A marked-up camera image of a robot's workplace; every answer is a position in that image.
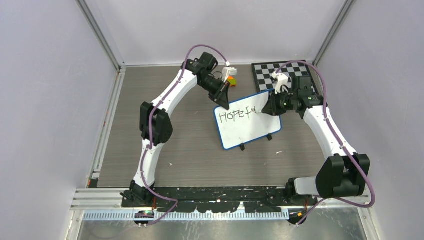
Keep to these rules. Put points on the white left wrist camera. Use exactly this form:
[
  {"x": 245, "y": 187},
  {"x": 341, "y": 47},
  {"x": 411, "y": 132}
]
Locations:
[{"x": 228, "y": 72}]

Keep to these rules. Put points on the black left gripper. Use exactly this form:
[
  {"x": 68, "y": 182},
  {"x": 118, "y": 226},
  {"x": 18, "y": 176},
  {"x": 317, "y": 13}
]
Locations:
[{"x": 222, "y": 99}]

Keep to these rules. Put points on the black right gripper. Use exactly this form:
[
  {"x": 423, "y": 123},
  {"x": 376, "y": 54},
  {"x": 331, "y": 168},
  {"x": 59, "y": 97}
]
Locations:
[{"x": 272, "y": 108}]

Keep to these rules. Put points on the perforated metal strip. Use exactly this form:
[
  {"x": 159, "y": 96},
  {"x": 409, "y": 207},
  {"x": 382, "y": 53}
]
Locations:
[{"x": 149, "y": 215}]

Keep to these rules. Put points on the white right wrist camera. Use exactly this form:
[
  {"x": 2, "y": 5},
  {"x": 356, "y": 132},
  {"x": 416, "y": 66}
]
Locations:
[{"x": 281, "y": 82}]

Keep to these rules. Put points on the aluminium frame rail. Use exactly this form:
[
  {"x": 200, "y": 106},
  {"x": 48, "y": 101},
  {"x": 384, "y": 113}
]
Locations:
[{"x": 111, "y": 198}]

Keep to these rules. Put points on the orange green toy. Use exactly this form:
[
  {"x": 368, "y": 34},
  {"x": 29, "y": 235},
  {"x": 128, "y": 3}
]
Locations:
[{"x": 232, "y": 81}]

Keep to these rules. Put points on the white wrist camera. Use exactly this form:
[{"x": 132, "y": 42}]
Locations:
[
  {"x": 281, "y": 82},
  {"x": 228, "y": 72}
]

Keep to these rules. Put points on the blue framed whiteboard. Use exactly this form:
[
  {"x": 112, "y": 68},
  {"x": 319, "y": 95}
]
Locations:
[{"x": 240, "y": 124}]

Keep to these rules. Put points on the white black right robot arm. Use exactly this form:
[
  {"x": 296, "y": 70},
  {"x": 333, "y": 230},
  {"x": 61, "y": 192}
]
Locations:
[{"x": 340, "y": 176}]

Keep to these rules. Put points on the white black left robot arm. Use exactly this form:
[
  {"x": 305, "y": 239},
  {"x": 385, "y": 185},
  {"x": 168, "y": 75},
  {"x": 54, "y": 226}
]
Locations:
[{"x": 155, "y": 116}]

